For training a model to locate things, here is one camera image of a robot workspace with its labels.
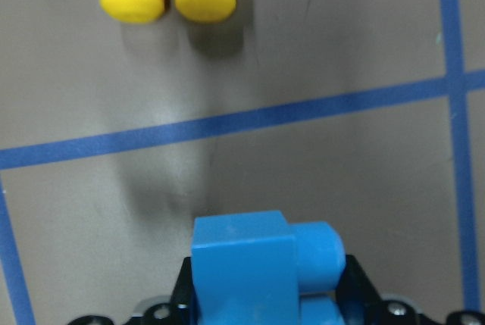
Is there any blue three-stud toy block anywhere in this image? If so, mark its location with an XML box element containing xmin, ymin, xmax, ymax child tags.
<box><xmin>191</xmin><ymin>211</ymin><xmax>346</xmax><ymax>324</ymax></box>

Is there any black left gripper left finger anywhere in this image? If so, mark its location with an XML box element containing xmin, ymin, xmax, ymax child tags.
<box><xmin>171</xmin><ymin>257</ymin><xmax>195</xmax><ymax>310</ymax></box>

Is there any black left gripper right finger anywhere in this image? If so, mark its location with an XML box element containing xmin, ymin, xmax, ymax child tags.
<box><xmin>335</xmin><ymin>255</ymin><xmax>382</xmax><ymax>317</ymax></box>

